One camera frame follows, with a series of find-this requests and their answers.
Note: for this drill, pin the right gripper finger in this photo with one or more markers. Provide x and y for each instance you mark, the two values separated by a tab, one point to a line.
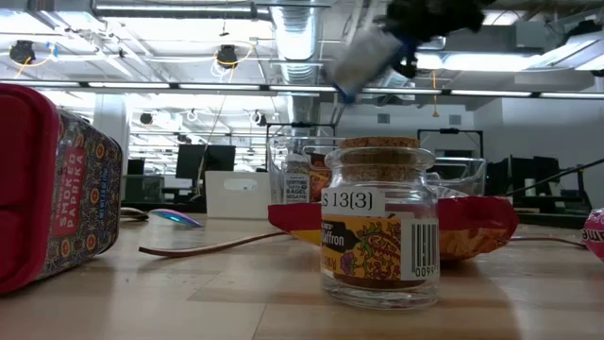
408	56

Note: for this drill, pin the orange Maruchan ramen packet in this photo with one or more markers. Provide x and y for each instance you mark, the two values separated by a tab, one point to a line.
363	61

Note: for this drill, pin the small orange snack packet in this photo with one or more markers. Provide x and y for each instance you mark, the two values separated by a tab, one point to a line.
318	184

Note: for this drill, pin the white-capped bagel seasoning jar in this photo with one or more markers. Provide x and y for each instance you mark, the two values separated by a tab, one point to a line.
296	189

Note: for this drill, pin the cork-topped glass saffron jar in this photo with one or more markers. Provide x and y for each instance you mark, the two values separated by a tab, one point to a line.
377	245

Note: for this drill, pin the copper spoon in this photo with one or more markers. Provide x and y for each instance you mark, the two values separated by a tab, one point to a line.
212	246
547	240

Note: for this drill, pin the shiny disc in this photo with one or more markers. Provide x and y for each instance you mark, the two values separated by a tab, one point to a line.
177	217

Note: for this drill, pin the small red packet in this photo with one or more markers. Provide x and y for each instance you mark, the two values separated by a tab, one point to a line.
71	189

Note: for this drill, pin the clear plastic bin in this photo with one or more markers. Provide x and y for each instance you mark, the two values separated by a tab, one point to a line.
278	151
464	175

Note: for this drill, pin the black background workstation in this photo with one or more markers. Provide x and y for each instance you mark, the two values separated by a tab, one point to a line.
519	175

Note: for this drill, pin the red-edged ramen packet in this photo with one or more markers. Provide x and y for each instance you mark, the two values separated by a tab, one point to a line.
472	222

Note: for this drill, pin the black slanted rod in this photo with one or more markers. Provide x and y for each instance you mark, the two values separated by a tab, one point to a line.
557	176

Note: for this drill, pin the long ceiling light strip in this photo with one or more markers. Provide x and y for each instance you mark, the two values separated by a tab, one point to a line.
212	87

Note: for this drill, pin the black background monitor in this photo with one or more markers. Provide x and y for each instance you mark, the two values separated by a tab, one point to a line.
191	160
221	158

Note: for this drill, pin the green-edged ramen packet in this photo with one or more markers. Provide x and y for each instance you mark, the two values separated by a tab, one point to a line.
595	236

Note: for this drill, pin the dark green cabinet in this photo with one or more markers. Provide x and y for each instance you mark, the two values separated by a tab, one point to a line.
141	189

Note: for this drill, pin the white building column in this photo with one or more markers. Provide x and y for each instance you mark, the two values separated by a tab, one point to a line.
111	123

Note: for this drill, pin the black background station frame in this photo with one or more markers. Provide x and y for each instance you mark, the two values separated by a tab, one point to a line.
450	130

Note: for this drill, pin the ribbed silver air duct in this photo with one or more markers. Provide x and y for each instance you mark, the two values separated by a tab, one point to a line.
297	42

